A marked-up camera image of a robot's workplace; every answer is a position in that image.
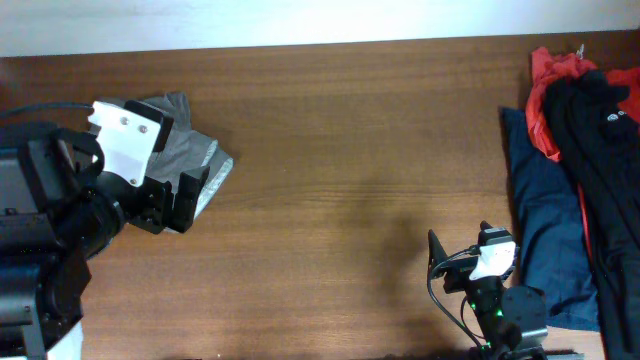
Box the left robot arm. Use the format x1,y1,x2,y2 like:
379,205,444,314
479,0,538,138
1,122,209,359

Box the blue denim garment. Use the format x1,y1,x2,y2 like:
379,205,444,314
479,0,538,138
501,108,600,332

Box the red garment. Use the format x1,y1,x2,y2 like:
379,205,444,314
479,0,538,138
525,47,639,268

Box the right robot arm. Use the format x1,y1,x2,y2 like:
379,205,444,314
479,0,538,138
426,221,549,360

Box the black garment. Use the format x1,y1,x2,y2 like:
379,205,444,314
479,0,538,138
543,70,639,359

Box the grey shorts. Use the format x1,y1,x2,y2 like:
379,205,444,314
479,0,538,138
97,90,235,234

